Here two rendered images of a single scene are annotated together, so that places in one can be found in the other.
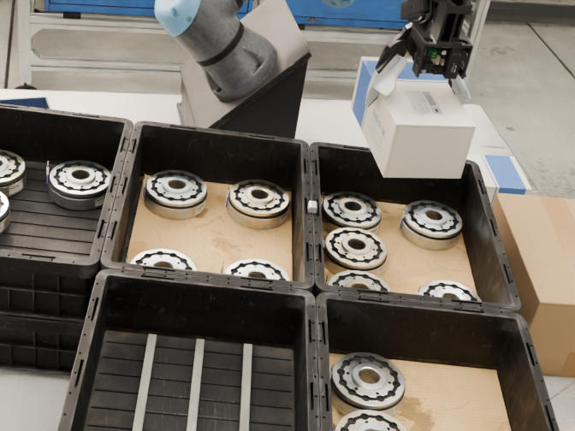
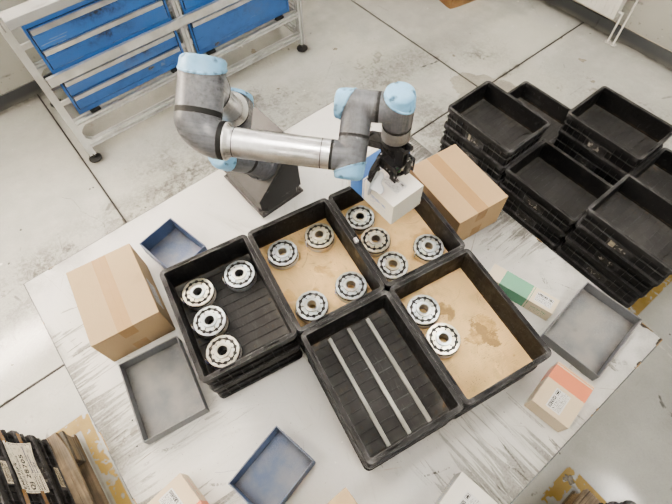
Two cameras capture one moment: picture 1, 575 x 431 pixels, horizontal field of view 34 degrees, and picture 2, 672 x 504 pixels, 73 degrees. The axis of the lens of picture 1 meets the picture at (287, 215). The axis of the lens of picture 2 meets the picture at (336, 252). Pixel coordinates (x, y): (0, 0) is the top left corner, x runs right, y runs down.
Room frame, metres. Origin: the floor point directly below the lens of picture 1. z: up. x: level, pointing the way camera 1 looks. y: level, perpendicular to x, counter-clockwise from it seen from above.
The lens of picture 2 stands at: (0.51, 0.28, 2.19)
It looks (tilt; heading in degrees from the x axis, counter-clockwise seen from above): 60 degrees down; 340
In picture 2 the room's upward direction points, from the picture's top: 3 degrees counter-clockwise
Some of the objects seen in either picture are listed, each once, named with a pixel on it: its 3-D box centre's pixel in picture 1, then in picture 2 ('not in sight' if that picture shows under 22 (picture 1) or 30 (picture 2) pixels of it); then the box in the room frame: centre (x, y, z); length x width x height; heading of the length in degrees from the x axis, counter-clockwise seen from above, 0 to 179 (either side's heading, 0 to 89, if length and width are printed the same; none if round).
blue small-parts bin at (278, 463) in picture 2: not in sight; (273, 472); (0.70, 0.45, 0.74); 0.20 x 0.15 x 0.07; 118
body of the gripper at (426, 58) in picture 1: (440, 29); (395, 155); (1.25, -0.16, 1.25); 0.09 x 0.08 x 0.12; 16
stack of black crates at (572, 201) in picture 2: not in sight; (546, 200); (1.40, -1.16, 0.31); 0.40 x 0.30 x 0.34; 17
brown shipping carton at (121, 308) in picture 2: not in sight; (121, 301); (1.40, 0.75, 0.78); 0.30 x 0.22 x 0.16; 9
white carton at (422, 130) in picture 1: (409, 115); (384, 184); (1.28, -0.16, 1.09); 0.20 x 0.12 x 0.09; 17
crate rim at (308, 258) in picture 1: (215, 202); (313, 261); (1.21, 0.11, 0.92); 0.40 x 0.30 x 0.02; 6
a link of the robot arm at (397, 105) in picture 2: not in sight; (397, 108); (1.26, -0.16, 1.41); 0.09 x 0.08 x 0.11; 57
